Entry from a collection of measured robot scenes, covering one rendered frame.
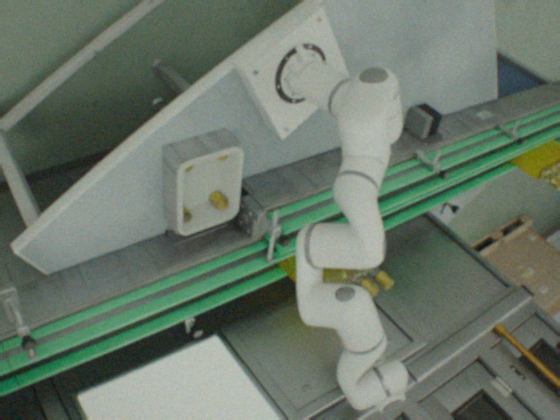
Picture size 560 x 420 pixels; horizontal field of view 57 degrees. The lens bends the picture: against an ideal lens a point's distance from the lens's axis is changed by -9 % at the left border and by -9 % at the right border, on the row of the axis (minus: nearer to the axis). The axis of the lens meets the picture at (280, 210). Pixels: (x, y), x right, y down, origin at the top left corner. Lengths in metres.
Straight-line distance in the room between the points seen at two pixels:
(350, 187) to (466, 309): 0.88
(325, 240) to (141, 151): 0.50
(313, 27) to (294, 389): 0.88
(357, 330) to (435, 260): 0.90
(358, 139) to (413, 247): 0.94
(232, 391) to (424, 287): 0.72
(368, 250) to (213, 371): 0.61
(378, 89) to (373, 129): 0.10
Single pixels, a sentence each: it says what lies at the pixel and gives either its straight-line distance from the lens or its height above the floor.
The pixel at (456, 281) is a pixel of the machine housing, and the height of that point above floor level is 1.19.
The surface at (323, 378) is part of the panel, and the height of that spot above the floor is 1.25.
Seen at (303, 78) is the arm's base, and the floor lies 0.87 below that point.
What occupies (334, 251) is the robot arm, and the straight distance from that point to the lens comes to 1.01.
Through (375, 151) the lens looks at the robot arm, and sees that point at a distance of 1.05.
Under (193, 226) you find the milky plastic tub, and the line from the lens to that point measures 1.41.
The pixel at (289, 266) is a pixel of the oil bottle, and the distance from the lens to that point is 1.50.
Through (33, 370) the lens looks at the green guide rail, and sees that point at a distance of 1.37.
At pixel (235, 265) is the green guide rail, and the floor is 0.93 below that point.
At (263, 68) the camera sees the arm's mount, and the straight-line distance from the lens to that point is 1.29.
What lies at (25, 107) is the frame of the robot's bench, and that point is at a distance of 1.78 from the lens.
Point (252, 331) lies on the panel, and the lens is 1.52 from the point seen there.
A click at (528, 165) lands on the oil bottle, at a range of 2.26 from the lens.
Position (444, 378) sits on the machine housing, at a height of 1.43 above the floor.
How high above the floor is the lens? 1.73
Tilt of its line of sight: 35 degrees down
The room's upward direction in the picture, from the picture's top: 135 degrees clockwise
